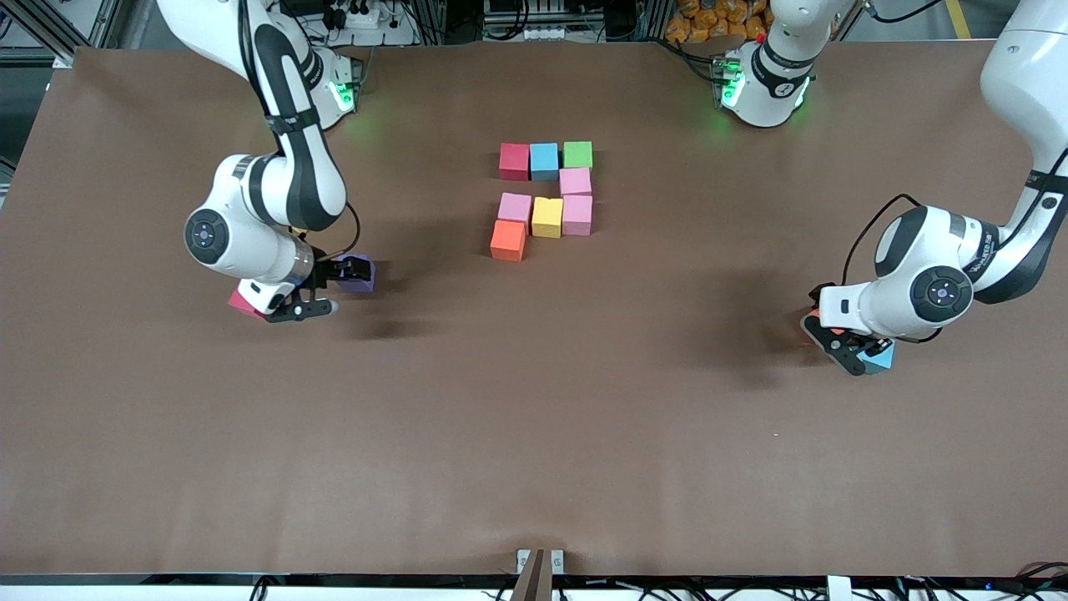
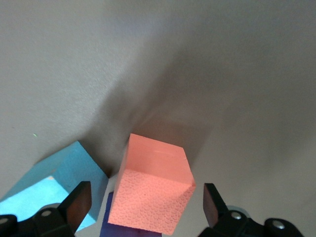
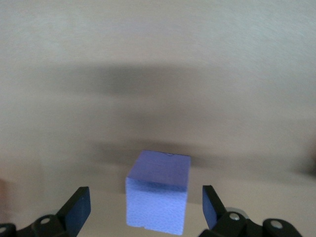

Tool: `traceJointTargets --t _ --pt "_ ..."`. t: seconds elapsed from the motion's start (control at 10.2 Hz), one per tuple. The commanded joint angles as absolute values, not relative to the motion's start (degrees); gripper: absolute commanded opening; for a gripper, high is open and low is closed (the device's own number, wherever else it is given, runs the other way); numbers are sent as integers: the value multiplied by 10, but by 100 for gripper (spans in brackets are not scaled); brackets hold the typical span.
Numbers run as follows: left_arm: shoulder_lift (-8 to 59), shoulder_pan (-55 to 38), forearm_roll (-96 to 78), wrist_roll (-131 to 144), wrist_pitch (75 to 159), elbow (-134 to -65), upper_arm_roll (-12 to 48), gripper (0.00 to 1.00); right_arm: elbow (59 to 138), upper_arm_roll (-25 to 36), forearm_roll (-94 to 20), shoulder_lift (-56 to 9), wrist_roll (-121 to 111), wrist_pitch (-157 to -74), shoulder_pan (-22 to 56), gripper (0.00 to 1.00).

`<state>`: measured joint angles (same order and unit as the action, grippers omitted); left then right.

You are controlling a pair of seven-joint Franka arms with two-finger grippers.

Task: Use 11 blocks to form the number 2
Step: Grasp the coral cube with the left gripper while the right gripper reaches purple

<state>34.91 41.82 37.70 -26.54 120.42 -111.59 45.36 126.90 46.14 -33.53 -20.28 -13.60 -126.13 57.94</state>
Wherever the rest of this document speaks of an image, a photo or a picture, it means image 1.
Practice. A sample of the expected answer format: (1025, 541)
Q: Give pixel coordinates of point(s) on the blue foam cube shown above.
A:
(545, 161)
(883, 357)

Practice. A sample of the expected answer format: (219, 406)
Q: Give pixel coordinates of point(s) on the purple foam cube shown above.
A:
(360, 282)

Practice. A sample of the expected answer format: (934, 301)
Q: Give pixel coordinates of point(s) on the orange foam cube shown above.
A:
(508, 241)
(813, 320)

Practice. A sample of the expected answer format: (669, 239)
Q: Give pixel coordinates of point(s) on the pink foam cube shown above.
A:
(515, 207)
(576, 181)
(577, 215)

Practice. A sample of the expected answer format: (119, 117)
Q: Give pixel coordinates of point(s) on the red foam cube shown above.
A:
(515, 161)
(242, 305)

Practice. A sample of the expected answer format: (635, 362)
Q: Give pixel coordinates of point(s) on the green foam cube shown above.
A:
(577, 154)

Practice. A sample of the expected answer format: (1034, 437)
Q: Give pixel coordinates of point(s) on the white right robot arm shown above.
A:
(292, 184)

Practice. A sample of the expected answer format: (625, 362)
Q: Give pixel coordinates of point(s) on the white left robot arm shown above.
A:
(943, 284)

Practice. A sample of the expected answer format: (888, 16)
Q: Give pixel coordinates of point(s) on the white power strip with plugs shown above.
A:
(363, 17)

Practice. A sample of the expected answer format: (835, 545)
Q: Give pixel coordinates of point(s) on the small white power strip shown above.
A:
(546, 33)

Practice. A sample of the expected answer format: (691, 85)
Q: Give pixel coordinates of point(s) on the bag of orange items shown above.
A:
(709, 18)

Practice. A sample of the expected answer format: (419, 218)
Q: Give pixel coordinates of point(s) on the metal table edge bracket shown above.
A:
(523, 559)

